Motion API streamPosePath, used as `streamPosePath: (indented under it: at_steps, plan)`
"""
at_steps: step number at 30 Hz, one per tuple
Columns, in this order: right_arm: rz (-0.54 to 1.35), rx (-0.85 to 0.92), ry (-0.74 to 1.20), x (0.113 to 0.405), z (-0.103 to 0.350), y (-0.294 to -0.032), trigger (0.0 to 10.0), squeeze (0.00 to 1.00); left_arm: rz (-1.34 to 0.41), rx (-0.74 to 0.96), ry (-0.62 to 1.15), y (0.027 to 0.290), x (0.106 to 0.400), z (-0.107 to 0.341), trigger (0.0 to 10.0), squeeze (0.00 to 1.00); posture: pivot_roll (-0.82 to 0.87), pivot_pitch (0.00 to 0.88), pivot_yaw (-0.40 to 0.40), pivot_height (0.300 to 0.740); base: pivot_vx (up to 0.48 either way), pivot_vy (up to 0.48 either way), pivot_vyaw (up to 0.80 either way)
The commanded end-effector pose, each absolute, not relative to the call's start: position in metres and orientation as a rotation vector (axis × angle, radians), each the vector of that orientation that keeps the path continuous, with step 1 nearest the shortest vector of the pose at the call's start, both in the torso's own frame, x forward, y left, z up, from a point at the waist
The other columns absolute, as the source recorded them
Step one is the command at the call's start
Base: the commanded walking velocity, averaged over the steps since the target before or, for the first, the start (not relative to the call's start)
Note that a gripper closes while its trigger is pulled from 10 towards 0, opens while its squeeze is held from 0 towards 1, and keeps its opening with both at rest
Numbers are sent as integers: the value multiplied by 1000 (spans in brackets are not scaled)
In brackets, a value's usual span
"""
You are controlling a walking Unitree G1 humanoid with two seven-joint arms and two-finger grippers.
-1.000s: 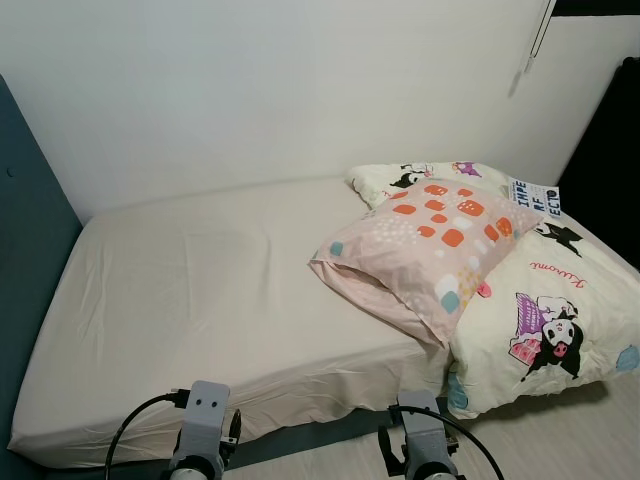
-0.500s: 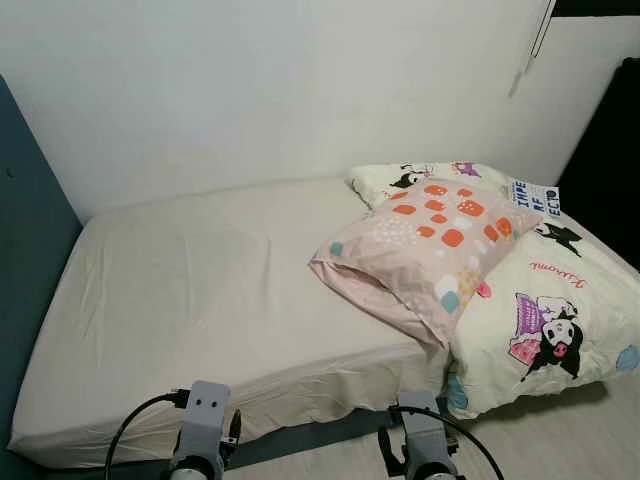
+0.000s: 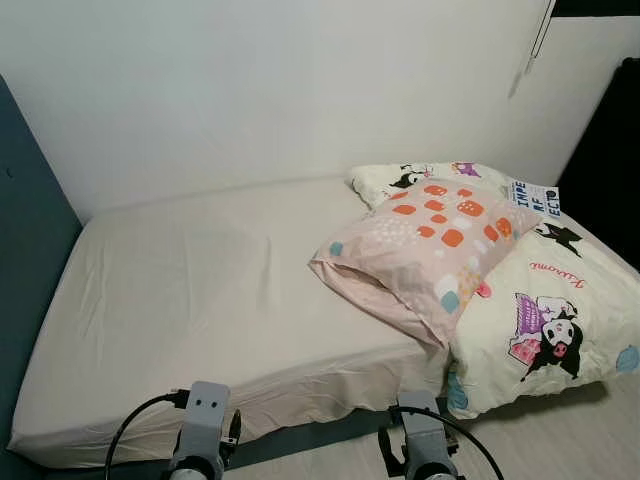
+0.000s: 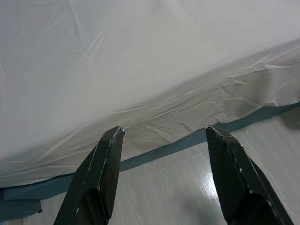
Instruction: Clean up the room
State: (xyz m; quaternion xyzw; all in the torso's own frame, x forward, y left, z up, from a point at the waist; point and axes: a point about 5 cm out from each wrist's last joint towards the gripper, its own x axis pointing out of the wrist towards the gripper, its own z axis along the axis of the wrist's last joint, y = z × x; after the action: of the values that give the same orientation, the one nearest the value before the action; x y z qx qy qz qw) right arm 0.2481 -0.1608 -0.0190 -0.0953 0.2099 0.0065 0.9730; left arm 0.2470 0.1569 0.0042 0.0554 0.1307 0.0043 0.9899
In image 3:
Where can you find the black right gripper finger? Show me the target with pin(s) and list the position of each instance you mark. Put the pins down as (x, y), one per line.
(384, 452)

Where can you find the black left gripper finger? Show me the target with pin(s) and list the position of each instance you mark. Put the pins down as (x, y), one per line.
(235, 428)

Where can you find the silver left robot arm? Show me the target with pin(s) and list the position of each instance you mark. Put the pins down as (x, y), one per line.
(195, 472)

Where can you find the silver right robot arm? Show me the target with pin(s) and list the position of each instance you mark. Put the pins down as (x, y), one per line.
(430, 474)

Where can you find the bed with white sheet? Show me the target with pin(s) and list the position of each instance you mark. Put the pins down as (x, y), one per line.
(200, 280)

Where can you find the pink orange-patterned pillow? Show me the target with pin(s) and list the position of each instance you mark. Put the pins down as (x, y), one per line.
(420, 250)

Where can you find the cream cartoon-print comforter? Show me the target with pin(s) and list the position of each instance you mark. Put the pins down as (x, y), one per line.
(560, 330)

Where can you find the blue upholstered headboard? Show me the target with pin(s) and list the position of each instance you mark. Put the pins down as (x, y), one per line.
(30, 250)

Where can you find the white book blue lettering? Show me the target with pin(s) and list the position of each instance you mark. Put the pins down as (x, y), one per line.
(535, 198)

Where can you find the black wardrobe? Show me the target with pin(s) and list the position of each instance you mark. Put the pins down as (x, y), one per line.
(605, 160)

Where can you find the thin grey hanging rod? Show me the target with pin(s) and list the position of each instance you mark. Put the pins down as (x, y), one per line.
(542, 30)

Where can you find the dark window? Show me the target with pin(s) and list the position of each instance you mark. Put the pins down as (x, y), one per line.
(600, 7)

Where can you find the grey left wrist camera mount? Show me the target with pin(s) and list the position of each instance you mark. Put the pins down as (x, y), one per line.
(205, 420)

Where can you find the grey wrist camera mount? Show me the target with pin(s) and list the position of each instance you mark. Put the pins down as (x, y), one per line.
(425, 435)
(205, 420)

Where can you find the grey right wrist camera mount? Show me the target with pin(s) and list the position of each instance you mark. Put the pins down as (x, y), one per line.
(425, 435)

